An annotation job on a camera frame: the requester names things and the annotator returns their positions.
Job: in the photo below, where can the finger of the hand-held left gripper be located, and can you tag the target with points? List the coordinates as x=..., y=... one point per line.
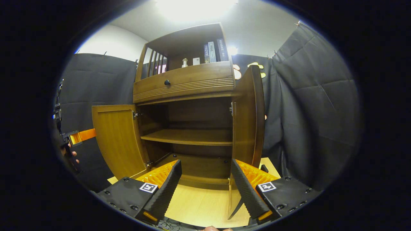
x=84, y=135

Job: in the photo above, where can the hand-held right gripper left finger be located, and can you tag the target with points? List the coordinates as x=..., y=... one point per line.
x=165, y=195

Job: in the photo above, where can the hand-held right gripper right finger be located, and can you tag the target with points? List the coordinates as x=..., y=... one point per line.
x=245, y=192

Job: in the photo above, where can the wooden cabinet door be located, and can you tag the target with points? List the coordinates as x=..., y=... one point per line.
x=247, y=122
x=118, y=141

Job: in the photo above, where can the small white bottle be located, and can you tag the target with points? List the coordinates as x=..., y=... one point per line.
x=184, y=63

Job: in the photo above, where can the small white box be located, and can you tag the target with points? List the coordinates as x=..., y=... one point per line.
x=196, y=61

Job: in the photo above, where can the purple spine book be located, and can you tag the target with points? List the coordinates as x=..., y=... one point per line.
x=206, y=54

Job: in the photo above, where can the light grey spine book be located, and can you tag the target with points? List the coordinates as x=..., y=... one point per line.
x=212, y=52

